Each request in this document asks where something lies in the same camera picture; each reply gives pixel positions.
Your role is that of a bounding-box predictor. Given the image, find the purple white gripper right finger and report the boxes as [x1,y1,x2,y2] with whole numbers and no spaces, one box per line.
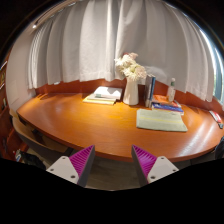
[131,145,178,186]

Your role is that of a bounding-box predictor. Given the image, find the upright blue grey books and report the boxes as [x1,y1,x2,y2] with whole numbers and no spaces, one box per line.
[144,74,156,107]

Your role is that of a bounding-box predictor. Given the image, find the white curtain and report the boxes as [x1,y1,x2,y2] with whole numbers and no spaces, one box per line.
[27,0,214,101]

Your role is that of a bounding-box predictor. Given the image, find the yellow-green flat book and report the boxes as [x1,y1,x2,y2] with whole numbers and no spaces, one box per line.
[83,94,116,105]

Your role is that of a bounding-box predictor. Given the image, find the red white small object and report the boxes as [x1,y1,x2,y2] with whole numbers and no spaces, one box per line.
[209,111,223,129]

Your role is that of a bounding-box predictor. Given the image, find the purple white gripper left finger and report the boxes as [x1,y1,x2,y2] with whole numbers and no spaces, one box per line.
[47,145,95,187]

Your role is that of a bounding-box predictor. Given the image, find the chair under table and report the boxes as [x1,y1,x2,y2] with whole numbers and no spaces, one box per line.
[9,109,73,163]

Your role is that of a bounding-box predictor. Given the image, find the light green folded towel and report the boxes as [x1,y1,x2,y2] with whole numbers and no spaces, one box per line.
[136,109,188,132]

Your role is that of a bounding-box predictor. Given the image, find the white ceramic vase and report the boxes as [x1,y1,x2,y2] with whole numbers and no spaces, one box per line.
[123,78,139,106]

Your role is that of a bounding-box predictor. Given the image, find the blue book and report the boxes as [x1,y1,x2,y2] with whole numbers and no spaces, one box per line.
[152,103,184,115]

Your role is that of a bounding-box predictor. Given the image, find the orange book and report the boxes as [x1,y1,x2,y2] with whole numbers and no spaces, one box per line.
[152,95,180,107]

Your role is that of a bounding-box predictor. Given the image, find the white plastic bottle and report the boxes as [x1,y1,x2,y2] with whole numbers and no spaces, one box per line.
[167,78,175,102]

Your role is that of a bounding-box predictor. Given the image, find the white book on stack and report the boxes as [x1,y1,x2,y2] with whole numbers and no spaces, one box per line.
[94,86,122,100]

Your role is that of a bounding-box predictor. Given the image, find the white flower bouquet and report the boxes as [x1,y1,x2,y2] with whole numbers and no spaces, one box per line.
[115,53,147,81]

